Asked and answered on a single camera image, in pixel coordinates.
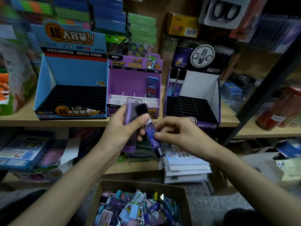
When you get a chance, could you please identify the stack of white packets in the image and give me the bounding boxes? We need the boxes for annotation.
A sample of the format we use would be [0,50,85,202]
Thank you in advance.
[160,144,212,185]

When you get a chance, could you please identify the black and white display box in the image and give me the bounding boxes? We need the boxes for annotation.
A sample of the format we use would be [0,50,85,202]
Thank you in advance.
[165,44,234,129]

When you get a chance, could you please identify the wooden shelf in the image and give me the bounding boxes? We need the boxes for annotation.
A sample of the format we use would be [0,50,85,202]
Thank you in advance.
[0,0,301,189]

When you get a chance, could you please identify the red cylinder containers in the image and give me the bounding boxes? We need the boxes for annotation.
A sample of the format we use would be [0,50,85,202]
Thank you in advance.
[255,84,301,131]

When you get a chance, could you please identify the hanging white blister package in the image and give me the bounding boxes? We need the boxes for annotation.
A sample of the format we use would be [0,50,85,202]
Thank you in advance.
[203,0,257,30]

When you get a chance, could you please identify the blue display box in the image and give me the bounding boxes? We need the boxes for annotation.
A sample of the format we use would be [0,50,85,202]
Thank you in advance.
[30,19,110,121]

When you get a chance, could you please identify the brown cardboard box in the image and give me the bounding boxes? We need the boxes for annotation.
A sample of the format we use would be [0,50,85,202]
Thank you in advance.
[85,180,193,226]

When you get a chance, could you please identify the person's right hand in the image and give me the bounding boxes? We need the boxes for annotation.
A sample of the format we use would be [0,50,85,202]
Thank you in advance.
[153,116,214,160]

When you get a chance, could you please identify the person's left hand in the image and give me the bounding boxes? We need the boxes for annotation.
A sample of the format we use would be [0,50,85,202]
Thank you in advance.
[100,105,151,159]

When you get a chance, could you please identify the purple display box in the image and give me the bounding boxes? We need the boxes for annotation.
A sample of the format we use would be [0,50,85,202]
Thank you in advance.
[107,53,164,120]

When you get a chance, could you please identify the pile of pencil lead cases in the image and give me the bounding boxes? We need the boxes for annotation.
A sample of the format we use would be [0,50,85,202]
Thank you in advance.
[94,188,182,226]

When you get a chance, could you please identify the stack of blue packets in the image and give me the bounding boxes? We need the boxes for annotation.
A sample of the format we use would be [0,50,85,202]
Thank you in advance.
[53,0,128,35]

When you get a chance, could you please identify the stack of green packets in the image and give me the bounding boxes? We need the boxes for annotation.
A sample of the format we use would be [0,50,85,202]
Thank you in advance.
[127,13,157,46]

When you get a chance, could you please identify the yellow carton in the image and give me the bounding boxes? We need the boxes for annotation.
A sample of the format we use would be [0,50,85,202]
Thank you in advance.
[166,13,199,39]

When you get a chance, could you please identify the person's left forearm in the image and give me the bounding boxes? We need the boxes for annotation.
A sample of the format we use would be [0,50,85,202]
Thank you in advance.
[9,148,118,226]

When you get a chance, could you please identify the person's right forearm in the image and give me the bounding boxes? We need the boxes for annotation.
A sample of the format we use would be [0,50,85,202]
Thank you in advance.
[207,141,301,226]

